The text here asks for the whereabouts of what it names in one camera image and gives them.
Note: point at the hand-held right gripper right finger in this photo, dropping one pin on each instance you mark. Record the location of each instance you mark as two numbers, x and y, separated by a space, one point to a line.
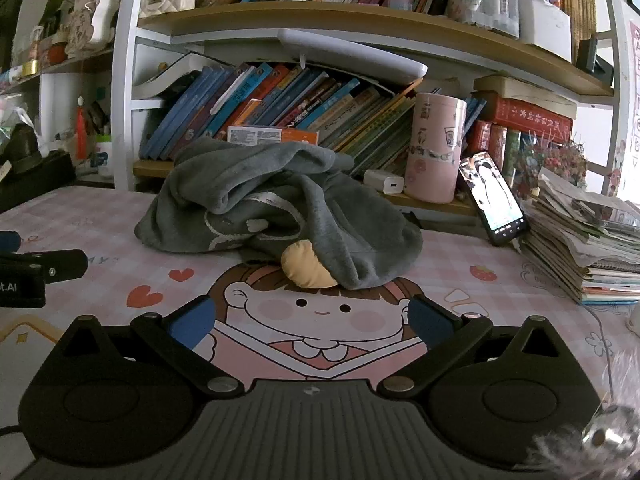
430 324

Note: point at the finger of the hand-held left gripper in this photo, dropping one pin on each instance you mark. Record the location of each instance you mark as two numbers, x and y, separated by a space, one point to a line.
60 264
9 240

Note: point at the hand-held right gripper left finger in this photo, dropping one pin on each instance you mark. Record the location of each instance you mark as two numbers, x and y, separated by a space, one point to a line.
192 319

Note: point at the grey sweatshirt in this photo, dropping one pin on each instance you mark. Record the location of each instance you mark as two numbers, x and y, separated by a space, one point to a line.
325 210

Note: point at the black digital piano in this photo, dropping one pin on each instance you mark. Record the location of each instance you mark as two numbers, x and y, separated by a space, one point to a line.
40 180

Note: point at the dark lumpy object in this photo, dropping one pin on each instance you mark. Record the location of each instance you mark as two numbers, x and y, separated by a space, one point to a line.
20 145

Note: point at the white jar with green lid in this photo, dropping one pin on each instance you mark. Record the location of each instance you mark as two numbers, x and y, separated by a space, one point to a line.
104 157

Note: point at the red tassel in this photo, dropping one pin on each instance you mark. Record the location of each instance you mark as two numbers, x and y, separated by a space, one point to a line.
81 130

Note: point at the black smartphone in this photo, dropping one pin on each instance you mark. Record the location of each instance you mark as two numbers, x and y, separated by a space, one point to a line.
492 200

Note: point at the white charger plug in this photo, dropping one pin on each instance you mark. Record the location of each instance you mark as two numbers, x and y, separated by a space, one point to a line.
384 181

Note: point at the stack of papers and notebooks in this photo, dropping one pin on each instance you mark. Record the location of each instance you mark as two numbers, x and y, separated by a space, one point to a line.
575 240

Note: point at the pink printed cup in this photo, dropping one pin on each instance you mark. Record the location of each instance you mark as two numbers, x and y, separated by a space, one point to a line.
434 150

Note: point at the gold tape roll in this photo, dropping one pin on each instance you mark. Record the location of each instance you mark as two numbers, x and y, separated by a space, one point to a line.
32 67

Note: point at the white wooden bookshelf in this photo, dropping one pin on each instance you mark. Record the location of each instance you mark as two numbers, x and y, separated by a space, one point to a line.
122 85

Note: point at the orange and white box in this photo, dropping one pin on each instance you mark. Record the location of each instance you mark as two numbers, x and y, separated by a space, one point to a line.
300 137
255 135

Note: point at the grey fluffy charm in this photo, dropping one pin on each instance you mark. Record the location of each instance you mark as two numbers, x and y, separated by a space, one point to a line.
600 435

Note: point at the dried flower bouquet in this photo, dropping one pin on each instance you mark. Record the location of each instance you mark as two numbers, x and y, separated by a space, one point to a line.
555 160

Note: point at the row of leaning children's books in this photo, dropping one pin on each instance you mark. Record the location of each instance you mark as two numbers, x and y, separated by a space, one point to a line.
280 105

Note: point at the white floral bag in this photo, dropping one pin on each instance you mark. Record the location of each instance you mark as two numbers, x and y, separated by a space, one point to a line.
92 17

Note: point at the white desk lamp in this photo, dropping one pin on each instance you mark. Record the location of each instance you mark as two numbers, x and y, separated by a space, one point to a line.
350 52

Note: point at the small black device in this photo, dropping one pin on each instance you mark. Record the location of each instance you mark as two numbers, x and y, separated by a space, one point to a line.
595 60

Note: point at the white storage box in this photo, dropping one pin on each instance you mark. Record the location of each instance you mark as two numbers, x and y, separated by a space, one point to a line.
545 30

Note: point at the row of yellow books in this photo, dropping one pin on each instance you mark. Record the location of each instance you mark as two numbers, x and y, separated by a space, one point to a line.
577 10

